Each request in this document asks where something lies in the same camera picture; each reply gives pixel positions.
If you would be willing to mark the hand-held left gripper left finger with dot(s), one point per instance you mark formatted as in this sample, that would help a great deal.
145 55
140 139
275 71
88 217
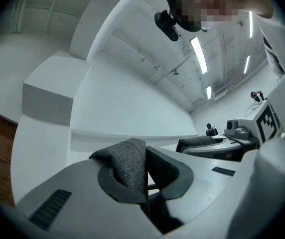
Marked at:
82 208

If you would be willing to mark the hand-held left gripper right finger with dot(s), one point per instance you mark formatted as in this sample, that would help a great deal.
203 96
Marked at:
207 183

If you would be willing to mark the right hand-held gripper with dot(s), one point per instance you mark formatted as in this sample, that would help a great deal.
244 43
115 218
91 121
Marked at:
252 128

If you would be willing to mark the dark backpack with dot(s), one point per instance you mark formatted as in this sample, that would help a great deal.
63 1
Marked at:
130 163

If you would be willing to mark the long ceiling light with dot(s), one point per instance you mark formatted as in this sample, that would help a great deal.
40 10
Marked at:
198 55
250 24
208 92
246 64

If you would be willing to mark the white table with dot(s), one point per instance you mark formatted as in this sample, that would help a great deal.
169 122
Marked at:
132 139

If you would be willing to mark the person's white shirt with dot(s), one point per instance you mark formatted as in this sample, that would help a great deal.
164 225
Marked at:
277 26

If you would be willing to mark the person's head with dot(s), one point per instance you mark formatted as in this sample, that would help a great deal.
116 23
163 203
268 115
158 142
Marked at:
207 1

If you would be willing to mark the black head-mounted camera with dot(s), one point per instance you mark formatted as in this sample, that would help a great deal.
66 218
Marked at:
167 25

